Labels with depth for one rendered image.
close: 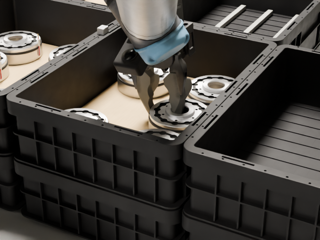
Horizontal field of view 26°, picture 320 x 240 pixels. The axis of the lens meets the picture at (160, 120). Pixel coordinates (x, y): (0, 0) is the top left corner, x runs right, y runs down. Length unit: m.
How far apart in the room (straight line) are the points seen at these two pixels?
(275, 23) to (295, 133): 0.49
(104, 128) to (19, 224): 0.29
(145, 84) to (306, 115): 0.29
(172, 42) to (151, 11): 0.18
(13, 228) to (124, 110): 0.27
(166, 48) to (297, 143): 0.31
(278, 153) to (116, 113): 0.29
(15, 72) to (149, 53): 0.48
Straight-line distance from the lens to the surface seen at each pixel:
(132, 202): 1.01
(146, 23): 0.83
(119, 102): 1.25
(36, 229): 1.17
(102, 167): 1.03
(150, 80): 1.14
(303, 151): 1.13
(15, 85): 1.10
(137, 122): 1.18
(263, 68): 1.15
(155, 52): 0.94
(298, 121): 1.21
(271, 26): 1.59
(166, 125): 1.11
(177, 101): 1.13
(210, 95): 1.20
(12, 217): 1.20
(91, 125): 0.98
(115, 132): 0.96
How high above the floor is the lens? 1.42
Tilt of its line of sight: 30 degrees down
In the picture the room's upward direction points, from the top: straight up
